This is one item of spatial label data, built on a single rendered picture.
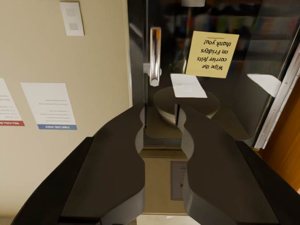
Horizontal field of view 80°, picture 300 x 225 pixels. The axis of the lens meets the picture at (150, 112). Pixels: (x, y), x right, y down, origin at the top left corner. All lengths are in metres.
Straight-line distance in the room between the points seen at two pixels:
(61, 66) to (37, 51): 0.11
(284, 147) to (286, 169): 0.05
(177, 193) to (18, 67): 0.84
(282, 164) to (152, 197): 0.33
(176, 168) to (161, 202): 0.08
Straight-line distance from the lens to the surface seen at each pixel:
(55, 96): 0.98
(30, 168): 1.44
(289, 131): 0.53
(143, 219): 0.75
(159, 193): 0.46
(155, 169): 0.45
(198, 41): 0.34
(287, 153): 0.54
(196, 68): 0.35
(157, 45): 0.28
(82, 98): 0.94
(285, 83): 0.43
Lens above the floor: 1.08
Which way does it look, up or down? 33 degrees up
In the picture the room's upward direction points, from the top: 179 degrees counter-clockwise
